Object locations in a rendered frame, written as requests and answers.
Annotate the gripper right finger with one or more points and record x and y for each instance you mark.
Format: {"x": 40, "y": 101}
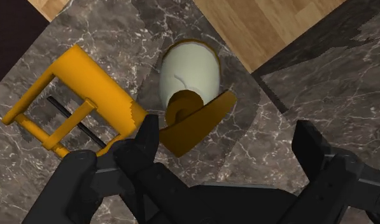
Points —
{"x": 320, "y": 173}

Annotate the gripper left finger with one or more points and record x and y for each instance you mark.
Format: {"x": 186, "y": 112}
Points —
{"x": 137, "y": 161}

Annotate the yellow frame-shaped kitchen tool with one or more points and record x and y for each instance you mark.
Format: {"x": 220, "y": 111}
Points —
{"x": 93, "y": 86}

